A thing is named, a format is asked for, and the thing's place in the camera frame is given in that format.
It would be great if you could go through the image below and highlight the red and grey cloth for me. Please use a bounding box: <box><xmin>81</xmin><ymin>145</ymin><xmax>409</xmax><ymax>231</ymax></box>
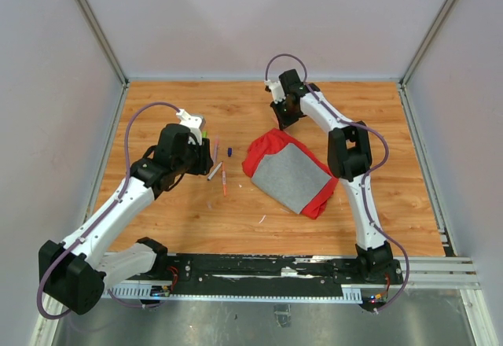
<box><xmin>242</xmin><ymin>128</ymin><xmax>338</xmax><ymax>219</ymax></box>

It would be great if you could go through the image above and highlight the purple pen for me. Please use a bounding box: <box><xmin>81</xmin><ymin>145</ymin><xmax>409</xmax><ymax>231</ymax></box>
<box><xmin>212</xmin><ymin>135</ymin><xmax>219</xmax><ymax>164</ymax></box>

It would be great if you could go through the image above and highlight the white slotted cable duct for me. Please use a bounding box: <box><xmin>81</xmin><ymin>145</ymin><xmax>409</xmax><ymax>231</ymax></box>
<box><xmin>103</xmin><ymin>281</ymin><xmax>363</xmax><ymax>304</ymax></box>

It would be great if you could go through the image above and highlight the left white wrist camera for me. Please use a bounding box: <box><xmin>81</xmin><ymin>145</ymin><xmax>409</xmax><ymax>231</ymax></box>
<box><xmin>176</xmin><ymin>109</ymin><xmax>206</xmax><ymax>143</ymax></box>

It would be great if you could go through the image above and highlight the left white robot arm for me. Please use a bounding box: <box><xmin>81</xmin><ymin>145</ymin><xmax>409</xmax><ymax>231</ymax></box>
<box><xmin>36</xmin><ymin>122</ymin><xmax>213</xmax><ymax>319</ymax></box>

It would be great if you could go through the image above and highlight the orange highlighter pen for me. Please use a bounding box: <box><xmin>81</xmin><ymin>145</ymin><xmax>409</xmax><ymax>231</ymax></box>
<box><xmin>221</xmin><ymin>162</ymin><xmax>227</xmax><ymax>197</ymax></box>

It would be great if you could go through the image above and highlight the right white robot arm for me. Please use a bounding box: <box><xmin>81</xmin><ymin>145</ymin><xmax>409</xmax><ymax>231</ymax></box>
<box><xmin>264</xmin><ymin>69</ymin><xmax>395</xmax><ymax>283</ymax></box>

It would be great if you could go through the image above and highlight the white marker blue end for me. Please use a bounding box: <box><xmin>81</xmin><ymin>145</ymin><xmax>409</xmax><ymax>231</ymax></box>
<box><xmin>207</xmin><ymin>161</ymin><xmax>223</xmax><ymax>181</ymax></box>

